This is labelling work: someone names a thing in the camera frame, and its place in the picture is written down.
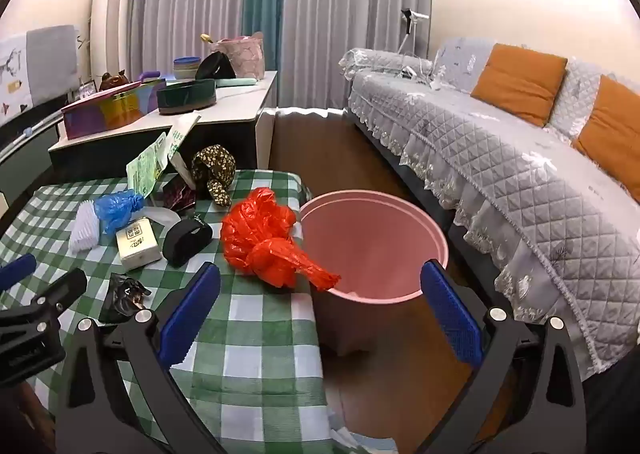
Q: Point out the small white box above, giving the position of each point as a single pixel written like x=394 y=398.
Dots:
x=137 y=244

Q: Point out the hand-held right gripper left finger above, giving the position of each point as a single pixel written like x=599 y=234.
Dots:
x=190 y=314

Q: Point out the white ribbed foam sleeve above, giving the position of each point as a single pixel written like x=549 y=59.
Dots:
x=85 y=229

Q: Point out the green paper leaflet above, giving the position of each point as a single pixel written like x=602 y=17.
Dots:
x=145 y=169

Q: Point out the covered television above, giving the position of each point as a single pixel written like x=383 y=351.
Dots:
x=50 y=59

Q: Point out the white plastic wrapper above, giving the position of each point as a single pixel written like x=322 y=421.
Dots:
x=165 y=216

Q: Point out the black wrapper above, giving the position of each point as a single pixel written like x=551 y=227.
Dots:
x=117 y=299

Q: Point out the dark green round tin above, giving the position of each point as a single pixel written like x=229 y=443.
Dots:
x=185 y=97

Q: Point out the red plastic bag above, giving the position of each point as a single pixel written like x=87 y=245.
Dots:
x=260 y=234

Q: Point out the black pouch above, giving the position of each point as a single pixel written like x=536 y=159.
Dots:
x=215 y=68

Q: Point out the mint green cloth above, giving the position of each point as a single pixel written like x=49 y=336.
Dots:
x=237 y=82

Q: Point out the maroon foil packet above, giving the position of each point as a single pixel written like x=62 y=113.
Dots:
x=177 y=194

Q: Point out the white stand with black head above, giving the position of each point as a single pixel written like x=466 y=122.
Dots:
x=410 y=17

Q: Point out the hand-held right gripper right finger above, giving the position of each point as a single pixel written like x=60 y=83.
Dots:
x=450 y=314

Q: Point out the multicoloured storage box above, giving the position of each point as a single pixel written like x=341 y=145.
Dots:
x=100 y=119

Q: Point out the grey quilted sofa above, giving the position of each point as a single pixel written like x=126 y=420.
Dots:
x=490 y=174

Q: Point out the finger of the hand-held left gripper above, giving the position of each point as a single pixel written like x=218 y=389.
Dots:
x=15 y=271
x=60 y=286

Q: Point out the black oval case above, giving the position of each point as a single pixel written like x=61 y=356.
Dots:
x=175 y=244

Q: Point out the white coffee table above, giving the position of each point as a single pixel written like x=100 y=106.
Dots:
x=225 y=109

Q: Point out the pale plastic bag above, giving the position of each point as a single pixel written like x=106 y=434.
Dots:
x=360 y=441

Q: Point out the white standing air conditioner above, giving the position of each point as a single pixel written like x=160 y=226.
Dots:
x=111 y=19

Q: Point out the green checked tablecloth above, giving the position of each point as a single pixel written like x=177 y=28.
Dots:
x=260 y=324

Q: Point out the dark tv cabinet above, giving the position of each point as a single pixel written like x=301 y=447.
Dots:
x=30 y=149

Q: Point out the blue plastic bag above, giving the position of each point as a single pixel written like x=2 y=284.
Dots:
x=117 y=209

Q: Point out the stack of pastel bowls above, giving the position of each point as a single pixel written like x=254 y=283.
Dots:
x=186 y=68

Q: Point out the orange cushion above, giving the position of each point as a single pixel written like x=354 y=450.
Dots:
x=615 y=134
x=520 y=84

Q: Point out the yellow artificial flower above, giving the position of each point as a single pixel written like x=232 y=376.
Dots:
x=206 y=39

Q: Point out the brown figurine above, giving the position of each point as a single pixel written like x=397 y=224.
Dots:
x=112 y=82

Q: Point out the dark floral cloth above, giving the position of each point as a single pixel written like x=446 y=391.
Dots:
x=215 y=164

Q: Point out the small photo frame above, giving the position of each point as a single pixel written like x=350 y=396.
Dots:
x=86 y=90

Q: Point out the pink plastic bin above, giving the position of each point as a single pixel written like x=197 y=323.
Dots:
x=370 y=244

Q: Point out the pink quilted basket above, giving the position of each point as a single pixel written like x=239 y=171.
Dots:
x=242 y=57

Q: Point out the purple plastic item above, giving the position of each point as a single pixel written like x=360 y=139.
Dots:
x=149 y=76

